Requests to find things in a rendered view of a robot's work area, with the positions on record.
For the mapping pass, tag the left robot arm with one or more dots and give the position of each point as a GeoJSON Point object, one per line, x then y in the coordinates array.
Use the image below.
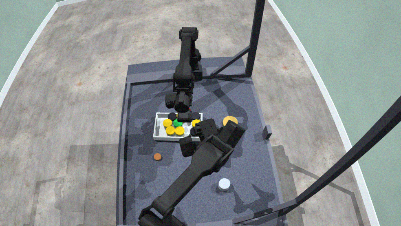
{"type": "Point", "coordinates": [206, 160]}

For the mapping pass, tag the white tray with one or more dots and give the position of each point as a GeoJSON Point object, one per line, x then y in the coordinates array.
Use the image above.
{"type": "Point", "coordinates": [160, 132]}

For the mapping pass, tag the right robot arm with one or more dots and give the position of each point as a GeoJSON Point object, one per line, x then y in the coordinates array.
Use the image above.
{"type": "Point", "coordinates": [183, 75]}

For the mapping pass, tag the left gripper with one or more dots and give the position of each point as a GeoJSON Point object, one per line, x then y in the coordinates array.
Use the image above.
{"type": "Point", "coordinates": [188, 147]}

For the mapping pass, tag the orange round disc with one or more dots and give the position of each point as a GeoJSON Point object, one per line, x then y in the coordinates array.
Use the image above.
{"type": "Point", "coordinates": [157, 157]}

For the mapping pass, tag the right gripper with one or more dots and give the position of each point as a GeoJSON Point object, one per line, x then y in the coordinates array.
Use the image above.
{"type": "Point", "coordinates": [186, 117]}

